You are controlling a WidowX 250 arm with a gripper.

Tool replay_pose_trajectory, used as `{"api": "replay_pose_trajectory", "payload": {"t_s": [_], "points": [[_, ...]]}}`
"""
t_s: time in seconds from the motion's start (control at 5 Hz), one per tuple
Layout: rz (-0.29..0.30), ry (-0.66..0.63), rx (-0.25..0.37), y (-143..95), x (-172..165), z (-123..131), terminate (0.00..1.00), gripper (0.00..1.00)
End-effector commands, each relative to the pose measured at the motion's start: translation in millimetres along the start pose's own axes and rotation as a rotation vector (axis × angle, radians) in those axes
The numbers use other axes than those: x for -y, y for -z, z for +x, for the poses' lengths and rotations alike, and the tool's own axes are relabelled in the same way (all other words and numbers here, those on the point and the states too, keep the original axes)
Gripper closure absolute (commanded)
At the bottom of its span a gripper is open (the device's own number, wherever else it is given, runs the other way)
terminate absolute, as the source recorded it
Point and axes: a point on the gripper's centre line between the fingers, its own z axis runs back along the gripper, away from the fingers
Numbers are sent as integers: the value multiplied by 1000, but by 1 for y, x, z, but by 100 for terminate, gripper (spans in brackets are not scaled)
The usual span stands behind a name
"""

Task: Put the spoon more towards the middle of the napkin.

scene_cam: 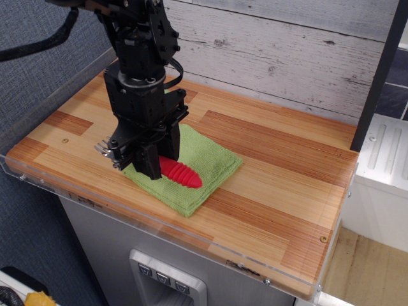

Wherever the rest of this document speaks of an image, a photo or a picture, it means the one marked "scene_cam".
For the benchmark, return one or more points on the white toy sink counter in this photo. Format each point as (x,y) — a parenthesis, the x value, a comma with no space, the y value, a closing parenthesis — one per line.
(376,205)

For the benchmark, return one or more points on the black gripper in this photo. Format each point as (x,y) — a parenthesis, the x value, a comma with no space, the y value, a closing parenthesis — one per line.
(148,120)

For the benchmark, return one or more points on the yellow object bottom left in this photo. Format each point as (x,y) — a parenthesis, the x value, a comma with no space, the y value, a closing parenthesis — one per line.
(39,299)

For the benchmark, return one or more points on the red handled metal fork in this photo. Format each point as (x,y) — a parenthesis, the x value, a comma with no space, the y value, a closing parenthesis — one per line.
(170,168)

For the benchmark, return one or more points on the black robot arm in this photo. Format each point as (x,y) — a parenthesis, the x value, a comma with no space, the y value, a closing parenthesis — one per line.
(140,33)

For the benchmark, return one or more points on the black right frame post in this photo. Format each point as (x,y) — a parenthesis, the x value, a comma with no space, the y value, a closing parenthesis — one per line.
(383,68)

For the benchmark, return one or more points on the silver toy fridge cabinet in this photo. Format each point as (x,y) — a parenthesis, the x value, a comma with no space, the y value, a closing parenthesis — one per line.
(138,264)

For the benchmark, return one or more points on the green cloth napkin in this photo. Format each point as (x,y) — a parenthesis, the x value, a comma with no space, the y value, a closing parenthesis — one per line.
(212,163)

